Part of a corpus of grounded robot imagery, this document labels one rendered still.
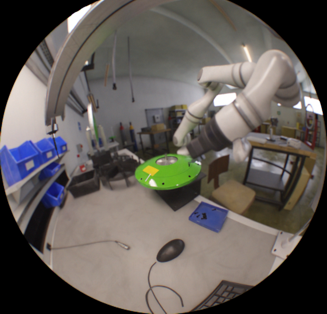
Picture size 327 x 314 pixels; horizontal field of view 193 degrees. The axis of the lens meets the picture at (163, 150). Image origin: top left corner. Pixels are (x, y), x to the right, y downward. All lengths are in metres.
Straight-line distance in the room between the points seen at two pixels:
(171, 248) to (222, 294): 0.22
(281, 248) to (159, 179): 0.55
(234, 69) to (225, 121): 0.14
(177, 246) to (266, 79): 0.41
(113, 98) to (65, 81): 5.12
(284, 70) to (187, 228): 0.46
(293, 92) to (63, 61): 0.31
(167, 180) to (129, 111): 5.01
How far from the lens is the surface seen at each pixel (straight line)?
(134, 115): 5.25
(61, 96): 0.22
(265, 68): 0.19
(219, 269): 0.37
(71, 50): 0.16
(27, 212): 0.63
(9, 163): 0.63
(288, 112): 9.42
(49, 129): 0.37
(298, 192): 2.01
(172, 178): 0.34
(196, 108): 0.47
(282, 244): 0.48
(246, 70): 0.24
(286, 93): 0.21
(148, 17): 2.75
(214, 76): 0.34
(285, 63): 0.19
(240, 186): 1.08
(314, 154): 1.73
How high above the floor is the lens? 1.27
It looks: 17 degrees down
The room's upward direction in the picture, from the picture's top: 9 degrees counter-clockwise
